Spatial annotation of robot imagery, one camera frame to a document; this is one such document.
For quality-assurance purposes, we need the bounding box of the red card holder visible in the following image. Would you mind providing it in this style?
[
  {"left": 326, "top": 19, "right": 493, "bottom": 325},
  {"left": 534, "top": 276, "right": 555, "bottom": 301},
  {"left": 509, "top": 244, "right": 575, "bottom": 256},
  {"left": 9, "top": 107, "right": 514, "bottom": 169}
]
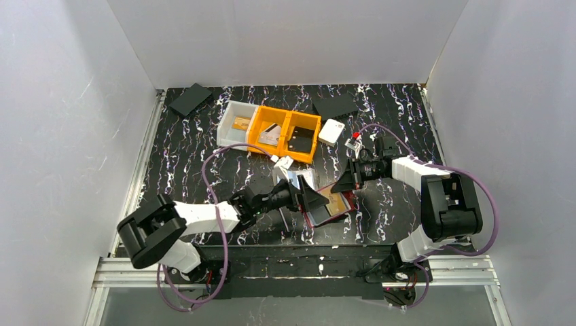
[{"left": 304, "top": 183, "right": 356, "bottom": 228}]

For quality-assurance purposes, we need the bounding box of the gold card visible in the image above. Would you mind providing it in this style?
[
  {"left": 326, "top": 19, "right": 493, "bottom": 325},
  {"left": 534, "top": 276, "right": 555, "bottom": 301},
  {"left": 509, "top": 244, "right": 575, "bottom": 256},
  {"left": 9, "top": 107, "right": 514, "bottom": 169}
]
[
  {"left": 319, "top": 187, "right": 353, "bottom": 217},
  {"left": 232, "top": 116, "right": 251, "bottom": 131}
]

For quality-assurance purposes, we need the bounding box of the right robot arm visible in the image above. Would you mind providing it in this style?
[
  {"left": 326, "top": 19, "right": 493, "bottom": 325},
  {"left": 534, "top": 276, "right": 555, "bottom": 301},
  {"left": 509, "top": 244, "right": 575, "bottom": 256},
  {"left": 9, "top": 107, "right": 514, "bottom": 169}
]
[{"left": 331, "top": 137, "right": 483, "bottom": 272}]

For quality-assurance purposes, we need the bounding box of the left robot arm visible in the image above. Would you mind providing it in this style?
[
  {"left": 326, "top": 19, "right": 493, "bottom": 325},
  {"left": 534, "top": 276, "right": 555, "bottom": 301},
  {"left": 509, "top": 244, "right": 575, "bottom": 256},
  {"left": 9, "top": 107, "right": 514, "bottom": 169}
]
[{"left": 117, "top": 177, "right": 329, "bottom": 273}]

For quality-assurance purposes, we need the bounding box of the black card in bin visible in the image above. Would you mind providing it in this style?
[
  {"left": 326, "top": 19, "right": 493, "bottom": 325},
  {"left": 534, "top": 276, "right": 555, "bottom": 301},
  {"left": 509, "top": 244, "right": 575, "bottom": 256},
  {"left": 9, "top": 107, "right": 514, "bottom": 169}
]
[{"left": 287, "top": 126, "right": 315, "bottom": 153}]

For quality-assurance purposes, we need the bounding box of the silver VIP card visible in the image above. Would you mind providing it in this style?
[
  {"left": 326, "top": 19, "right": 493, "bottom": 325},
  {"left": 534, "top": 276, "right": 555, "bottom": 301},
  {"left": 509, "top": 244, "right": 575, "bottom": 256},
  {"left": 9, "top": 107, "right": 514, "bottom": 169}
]
[{"left": 258, "top": 124, "right": 282, "bottom": 147}]

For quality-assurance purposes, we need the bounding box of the yellow bin with black card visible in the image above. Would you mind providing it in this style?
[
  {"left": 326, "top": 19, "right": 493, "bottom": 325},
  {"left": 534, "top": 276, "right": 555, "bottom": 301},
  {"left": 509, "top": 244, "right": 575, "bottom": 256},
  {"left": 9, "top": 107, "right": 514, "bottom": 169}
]
[{"left": 278, "top": 111, "right": 321, "bottom": 164}]

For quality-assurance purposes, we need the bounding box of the yellow bin with silver card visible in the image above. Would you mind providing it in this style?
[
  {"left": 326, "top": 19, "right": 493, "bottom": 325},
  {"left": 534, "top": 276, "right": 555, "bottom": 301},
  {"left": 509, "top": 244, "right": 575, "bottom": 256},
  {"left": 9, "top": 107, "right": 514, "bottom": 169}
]
[{"left": 247, "top": 106, "right": 288, "bottom": 156}]

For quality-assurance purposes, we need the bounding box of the gold card in white bin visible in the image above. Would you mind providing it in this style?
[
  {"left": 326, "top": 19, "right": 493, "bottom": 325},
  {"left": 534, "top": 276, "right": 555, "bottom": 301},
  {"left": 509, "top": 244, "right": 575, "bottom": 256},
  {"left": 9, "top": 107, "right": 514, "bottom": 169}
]
[{"left": 232, "top": 116, "right": 251, "bottom": 131}]

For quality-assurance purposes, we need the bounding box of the black yellow screwdriver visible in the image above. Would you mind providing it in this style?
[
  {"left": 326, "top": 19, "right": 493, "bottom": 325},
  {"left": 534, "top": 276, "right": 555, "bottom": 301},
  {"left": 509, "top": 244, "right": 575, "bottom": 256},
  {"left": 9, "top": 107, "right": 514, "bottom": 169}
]
[{"left": 279, "top": 210, "right": 290, "bottom": 233}]

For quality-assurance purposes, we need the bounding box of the white small box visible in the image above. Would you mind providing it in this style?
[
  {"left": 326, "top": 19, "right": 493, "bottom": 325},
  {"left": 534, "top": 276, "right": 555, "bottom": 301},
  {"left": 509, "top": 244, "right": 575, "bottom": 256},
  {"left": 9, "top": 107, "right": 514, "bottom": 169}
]
[{"left": 318, "top": 119, "right": 345, "bottom": 147}]

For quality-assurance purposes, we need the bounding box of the black flat box right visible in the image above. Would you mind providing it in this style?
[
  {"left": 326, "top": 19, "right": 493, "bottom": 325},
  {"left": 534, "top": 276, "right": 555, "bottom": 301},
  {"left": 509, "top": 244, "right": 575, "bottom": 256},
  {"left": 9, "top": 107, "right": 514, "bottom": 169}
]
[{"left": 312, "top": 94, "right": 359, "bottom": 122}]

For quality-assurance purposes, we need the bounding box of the black flat box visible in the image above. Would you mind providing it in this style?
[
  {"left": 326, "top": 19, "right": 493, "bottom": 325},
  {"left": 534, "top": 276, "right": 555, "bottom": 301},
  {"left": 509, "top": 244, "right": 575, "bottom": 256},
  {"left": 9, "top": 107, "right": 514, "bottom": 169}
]
[
  {"left": 312, "top": 94, "right": 359, "bottom": 122},
  {"left": 168, "top": 83, "right": 213, "bottom": 118}
]

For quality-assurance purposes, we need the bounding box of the white plastic bin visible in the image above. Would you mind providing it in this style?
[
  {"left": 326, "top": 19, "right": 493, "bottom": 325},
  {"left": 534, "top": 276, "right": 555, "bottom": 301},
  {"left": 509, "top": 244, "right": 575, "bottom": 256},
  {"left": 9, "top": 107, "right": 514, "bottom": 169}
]
[{"left": 216, "top": 101, "right": 259, "bottom": 147}]

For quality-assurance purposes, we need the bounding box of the black flat box left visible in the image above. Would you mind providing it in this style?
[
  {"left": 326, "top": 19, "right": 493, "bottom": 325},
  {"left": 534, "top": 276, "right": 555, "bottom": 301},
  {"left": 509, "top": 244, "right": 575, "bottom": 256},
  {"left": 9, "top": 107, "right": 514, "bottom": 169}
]
[{"left": 168, "top": 83, "right": 213, "bottom": 118}]

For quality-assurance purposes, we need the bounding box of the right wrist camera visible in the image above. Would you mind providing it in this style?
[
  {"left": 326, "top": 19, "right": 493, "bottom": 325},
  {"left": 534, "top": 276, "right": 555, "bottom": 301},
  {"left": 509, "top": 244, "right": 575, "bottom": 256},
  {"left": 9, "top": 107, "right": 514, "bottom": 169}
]
[{"left": 345, "top": 132, "right": 364, "bottom": 159}]

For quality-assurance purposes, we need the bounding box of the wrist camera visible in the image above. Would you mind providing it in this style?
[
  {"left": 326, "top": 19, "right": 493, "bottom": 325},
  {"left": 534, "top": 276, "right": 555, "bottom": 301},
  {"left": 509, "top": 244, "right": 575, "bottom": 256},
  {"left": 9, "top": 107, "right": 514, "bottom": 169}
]
[
  {"left": 345, "top": 132, "right": 364, "bottom": 159},
  {"left": 270, "top": 155, "right": 294, "bottom": 179}
]

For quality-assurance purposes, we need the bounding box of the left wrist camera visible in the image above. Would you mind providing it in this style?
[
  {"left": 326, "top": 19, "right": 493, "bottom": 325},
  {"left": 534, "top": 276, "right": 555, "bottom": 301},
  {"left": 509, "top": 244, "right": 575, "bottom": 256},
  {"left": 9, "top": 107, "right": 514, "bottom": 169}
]
[{"left": 270, "top": 155, "right": 294, "bottom": 179}]

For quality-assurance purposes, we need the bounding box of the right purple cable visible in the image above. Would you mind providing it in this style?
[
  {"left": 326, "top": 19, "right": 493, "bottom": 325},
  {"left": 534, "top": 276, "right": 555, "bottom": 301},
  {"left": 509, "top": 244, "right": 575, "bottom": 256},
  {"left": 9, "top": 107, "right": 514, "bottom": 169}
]
[{"left": 355, "top": 124, "right": 501, "bottom": 310}]

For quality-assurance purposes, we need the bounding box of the aluminium table rail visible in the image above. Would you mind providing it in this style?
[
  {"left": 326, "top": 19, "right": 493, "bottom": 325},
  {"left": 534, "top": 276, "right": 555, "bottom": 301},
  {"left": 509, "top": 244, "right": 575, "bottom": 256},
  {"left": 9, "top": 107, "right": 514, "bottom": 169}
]
[{"left": 84, "top": 90, "right": 167, "bottom": 325}]

